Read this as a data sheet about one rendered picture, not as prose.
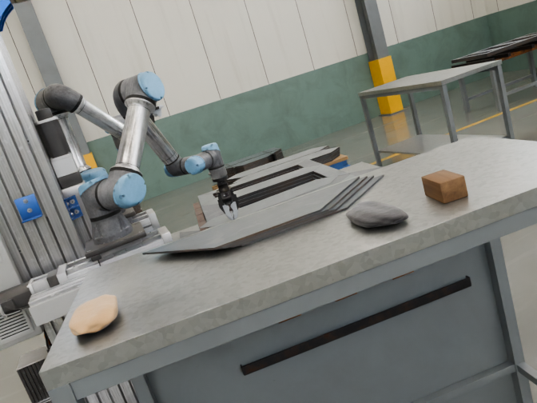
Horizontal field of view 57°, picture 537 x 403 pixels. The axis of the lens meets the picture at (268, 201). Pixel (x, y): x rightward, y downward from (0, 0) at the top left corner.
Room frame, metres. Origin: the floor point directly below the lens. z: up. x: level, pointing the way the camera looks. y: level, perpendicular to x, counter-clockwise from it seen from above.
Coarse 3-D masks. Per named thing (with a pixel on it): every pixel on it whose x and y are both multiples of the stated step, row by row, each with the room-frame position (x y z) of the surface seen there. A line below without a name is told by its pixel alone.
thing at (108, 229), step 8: (104, 216) 1.79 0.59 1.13; (112, 216) 1.81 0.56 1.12; (120, 216) 1.83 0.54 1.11; (96, 224) 1.80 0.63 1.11; (104, 224) 1.79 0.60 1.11; (112, 224) 1.79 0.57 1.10; (120, 224) 1.81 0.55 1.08; (128, 224) 1.84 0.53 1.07; (96, 232) 1.80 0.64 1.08; (104, 232) 1.78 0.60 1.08; (112, 232) 1.78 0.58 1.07; (120, 232) 1.79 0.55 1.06; (128, 232) 1.82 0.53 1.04; (96, 240) 1.79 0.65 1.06; (104, 240) 1.78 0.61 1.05; (112, 240) 1.78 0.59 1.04
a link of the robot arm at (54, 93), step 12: (60, 84) 2.35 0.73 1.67; (48, 96) 2.31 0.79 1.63; (60, 96) 2.30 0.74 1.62; (72, 96) 2.32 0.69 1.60; (60, 108) 2.33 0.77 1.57; (72, 108) 2.32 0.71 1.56; (84, 108) 2.35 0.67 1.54; (96, 108) 2.39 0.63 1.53; (96, 120) 2.38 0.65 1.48; (108, 120) 2.40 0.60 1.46; (108, 132) 2.43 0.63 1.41; (120, 132) 2.43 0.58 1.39
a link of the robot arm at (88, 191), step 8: (104, 176) 1.83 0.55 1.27; (88, 184) 1.79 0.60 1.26; (96, 184) 1.80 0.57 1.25; (80, 192) 1.81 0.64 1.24; (88, 192) 1.79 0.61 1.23; (96, 192) 1.77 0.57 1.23; (88, 200) 1.79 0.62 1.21; (96, 200) 1.77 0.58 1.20; (88, 208) 1.80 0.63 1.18; (96, 208) 1.79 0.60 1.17; (104, 208) 1.78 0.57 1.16; (96, 216) 1.80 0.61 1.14
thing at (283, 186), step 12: (288, 168) 3.05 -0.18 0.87; (300, 168) 3.01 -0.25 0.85; (264, 180) 3.02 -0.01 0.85; (288, 180) 2.71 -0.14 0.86; (300, 180) 2.71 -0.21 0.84; (312, 180) 2.71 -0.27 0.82; (336, 180) 2.35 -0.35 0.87; (252, 192) 2.68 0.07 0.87; (264, 192) 2.68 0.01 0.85; (276, 192) 2.69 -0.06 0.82; (228, 204) 2.66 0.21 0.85; (240, 204) 2.66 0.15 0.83; (276, 204) 2.25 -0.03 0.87
